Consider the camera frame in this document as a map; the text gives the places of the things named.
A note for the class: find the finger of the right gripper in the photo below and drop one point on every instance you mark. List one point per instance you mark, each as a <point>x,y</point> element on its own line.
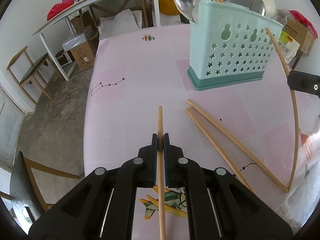
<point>304,82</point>

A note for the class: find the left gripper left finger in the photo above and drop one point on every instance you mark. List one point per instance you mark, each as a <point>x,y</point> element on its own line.
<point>102,205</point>

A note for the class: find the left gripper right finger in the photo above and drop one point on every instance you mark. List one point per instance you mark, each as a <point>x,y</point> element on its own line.
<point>219,206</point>

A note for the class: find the white ceramic spoon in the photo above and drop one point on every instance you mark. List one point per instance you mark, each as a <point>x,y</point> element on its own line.
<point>270,8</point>

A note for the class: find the steel ladle spoon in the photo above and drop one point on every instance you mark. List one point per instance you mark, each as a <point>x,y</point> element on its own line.
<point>258,7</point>

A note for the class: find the yellow white rice bag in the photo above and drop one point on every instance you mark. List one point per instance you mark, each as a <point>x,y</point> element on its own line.
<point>288,46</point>

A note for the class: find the cardboard box right side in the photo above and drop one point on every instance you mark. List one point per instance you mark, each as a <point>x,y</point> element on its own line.
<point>301,34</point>

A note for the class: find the red bag in box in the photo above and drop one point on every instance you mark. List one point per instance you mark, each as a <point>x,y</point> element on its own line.
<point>304,21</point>

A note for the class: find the near wooden chair black back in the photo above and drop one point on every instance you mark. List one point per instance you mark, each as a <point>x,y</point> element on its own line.
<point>24,193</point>

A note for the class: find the mint green utensil holder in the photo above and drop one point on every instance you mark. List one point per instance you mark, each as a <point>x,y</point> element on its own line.
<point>229,44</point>

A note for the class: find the pink patterned table mat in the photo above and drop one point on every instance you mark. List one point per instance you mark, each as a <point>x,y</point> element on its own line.
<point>136,73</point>

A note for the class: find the white panel door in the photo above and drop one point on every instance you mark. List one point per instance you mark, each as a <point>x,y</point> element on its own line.
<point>10,124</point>

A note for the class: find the yellow plastic bag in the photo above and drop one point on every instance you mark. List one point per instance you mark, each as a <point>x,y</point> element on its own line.
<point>168,7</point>

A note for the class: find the cardboard box on floor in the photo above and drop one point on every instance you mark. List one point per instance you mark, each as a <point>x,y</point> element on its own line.
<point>85,53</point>

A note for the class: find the wooden chair dark seat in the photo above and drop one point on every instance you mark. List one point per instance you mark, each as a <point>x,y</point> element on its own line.
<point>33,70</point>

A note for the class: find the white sack under table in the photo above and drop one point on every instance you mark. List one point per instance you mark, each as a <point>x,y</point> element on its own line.
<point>126,21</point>

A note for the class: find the white long side table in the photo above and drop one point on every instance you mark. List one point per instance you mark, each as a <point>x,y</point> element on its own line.
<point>70,10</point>

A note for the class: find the red plastic bag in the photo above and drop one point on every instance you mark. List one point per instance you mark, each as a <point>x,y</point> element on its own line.
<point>59,7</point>

